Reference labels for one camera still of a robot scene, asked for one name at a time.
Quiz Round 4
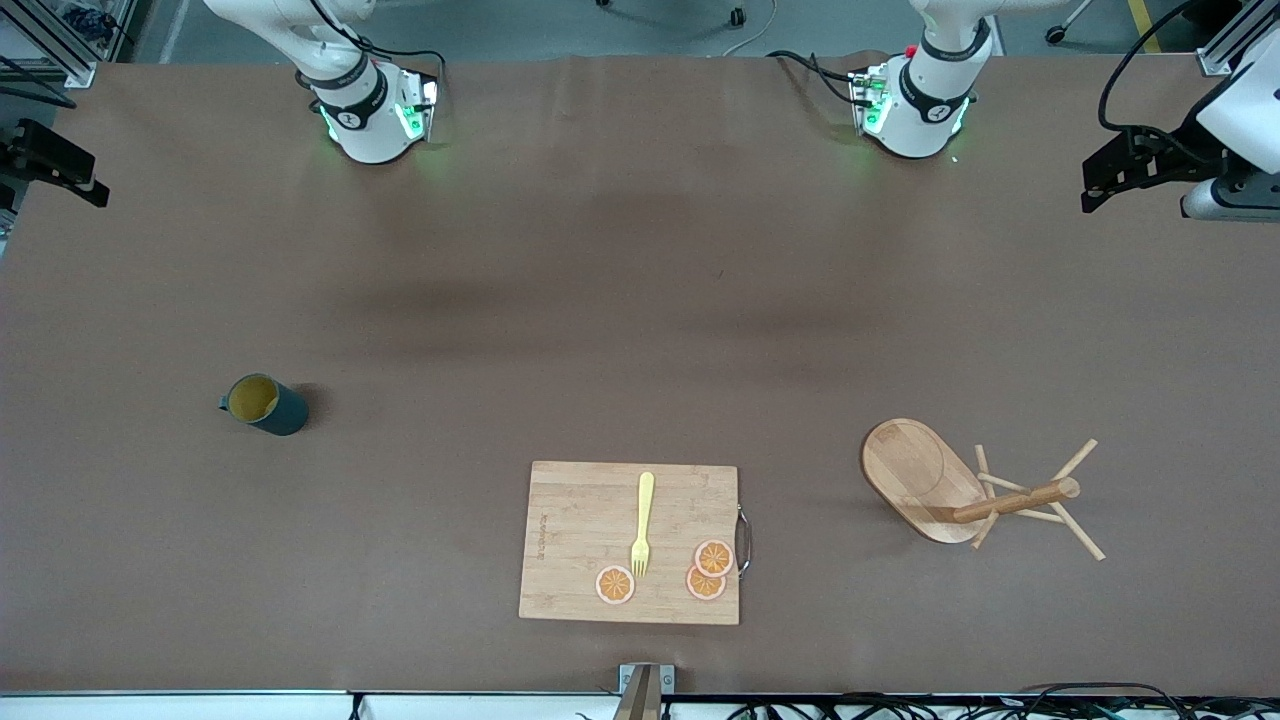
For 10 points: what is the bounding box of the teal mug with yellow inside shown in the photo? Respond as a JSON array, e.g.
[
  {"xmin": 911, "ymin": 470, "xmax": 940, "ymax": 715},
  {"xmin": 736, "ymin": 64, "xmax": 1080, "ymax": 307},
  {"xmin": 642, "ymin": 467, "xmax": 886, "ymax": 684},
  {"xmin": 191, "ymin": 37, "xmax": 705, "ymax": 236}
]
[{"xmin": 219, "ymin": 373, "xmax": 310, "ymax": 437}]

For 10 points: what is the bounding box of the wooden mug tree rack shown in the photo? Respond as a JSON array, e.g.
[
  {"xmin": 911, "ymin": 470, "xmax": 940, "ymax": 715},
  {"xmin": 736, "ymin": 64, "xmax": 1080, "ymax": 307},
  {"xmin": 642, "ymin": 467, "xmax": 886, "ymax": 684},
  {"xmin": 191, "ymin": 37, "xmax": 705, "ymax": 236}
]
[{"xmin": 861, "ymin": 418, "xmax": 1107, "ymax": 562}]

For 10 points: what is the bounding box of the grey chair leg with caster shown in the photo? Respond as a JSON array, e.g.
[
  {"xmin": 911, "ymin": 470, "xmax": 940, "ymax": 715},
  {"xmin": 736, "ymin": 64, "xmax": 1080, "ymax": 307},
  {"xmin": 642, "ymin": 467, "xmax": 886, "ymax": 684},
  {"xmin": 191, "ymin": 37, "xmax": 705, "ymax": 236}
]
[{"xmin": 1046, "ymin": 0, "xmax": 1097, "ymax": 47}]

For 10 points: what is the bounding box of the yellow plastic fork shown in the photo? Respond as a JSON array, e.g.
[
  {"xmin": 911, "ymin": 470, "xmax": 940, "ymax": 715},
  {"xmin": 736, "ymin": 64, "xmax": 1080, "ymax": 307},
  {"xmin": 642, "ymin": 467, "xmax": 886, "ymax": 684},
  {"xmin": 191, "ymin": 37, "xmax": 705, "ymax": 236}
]
[{"xmin": 630, "ymin": 472, "xmax": 656, "ymax": 578}]

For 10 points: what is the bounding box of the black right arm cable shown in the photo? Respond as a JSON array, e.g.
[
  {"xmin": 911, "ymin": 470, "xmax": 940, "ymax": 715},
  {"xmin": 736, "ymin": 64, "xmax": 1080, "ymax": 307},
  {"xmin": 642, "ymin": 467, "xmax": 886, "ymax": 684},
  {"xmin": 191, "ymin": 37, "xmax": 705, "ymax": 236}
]
[{"xmin": 0, "ymin": 55, "xmax": 79, "ymax": 109}]

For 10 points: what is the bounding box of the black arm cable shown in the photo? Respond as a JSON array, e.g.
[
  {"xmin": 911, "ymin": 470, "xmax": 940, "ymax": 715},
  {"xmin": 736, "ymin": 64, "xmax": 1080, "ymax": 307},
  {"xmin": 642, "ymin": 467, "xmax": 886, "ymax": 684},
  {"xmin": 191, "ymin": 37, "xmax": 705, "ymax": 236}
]
[
  {"xmin": 1097, "ymin": 0, "xmax": 1217, "ymax": 161},
  {"xmin": 0, "ymin": 55, "xmax": 79, "ymax": 109}
]

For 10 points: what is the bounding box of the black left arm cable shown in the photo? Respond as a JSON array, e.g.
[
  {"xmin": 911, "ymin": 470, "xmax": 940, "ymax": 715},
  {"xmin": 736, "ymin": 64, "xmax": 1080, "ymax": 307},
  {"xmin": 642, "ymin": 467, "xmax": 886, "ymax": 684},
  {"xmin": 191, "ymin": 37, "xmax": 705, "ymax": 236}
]
[{"xmin": 1097, "ymin": 0, "xmax": 1217, "ymax": 161}]

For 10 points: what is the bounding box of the aluminium frame profile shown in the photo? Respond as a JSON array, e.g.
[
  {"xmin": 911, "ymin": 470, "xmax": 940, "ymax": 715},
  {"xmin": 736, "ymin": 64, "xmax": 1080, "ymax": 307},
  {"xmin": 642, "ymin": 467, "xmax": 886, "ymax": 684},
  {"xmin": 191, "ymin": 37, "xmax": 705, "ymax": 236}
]
[
  {"xmin": 1197, "ymin": 0, "xmax": 1280, "ymax": 78},
  {"xmin": 0, "ymin": 0, "xmax": 101, "ymax": 89}
]

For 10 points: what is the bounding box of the white floor cable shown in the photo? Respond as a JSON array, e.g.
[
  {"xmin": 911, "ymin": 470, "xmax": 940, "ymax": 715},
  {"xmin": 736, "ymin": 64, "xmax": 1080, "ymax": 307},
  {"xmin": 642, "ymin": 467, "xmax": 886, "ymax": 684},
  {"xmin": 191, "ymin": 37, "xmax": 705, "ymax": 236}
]
[{"xmin": 722, "ymin": 0, "xmax": 779, "ymax": 58}]

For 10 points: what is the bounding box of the black cable bundle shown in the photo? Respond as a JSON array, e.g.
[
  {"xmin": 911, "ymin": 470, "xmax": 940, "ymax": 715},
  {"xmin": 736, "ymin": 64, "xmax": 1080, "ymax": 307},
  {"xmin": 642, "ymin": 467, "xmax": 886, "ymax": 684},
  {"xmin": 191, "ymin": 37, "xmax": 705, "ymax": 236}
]
[{"xmin": 725, "ymin": 683, "xmax": 1280, "ymax": 720}]

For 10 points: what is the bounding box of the bamboo cutting board, metal handle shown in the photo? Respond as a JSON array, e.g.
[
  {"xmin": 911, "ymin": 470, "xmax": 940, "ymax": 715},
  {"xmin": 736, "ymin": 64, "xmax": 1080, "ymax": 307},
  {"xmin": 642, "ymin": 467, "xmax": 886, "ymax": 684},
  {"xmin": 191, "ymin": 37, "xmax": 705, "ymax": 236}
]
[{"xmin": 518, "ymin": 460, "xmax": 753, "ymax": 627}]

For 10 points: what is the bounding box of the metal table edge bracket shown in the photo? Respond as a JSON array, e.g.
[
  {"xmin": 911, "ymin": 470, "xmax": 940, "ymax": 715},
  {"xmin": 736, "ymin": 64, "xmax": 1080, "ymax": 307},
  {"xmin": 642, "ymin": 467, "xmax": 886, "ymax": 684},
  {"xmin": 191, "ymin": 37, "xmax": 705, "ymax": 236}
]
[{"xmin": 618, "ymin": 663, "xmax": 676, "ymax": 720}]

